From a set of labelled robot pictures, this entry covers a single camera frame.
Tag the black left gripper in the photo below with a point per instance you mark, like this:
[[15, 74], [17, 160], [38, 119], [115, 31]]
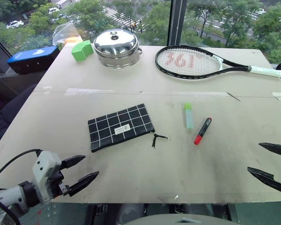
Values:
[[56, 181]]

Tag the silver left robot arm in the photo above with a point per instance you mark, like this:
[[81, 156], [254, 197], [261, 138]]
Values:
[[8, 197]]

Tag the black grid pencil pouch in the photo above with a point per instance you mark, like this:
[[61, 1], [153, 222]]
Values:
[[120, 127]]

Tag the dark rounded shape under table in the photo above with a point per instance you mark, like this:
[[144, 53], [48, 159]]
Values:
[[133, 212]]

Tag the black red marker pen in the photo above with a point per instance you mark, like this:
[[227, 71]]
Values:
[[202, 131]]

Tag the green glue stick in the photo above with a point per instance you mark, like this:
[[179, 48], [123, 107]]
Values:
[[188, 116]]

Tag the blue black box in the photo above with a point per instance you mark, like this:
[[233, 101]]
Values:
[[32, 59]]

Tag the green plastic block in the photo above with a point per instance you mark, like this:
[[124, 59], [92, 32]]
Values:
[[81, 50]]

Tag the black white tennis racket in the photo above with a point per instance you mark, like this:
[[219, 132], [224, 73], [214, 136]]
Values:
[[189, 62]]

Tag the stainless steel pot with lid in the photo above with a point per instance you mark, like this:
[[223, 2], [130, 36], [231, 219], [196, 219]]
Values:
[[116, 48]]

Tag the orange object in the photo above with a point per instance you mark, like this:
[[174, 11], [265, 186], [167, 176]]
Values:
[[71, 39]]

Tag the clear plastic bag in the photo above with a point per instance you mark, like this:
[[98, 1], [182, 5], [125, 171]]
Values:
[[63, 32]]

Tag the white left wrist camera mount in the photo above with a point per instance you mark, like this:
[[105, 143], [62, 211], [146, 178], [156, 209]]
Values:
[[45, 173]]

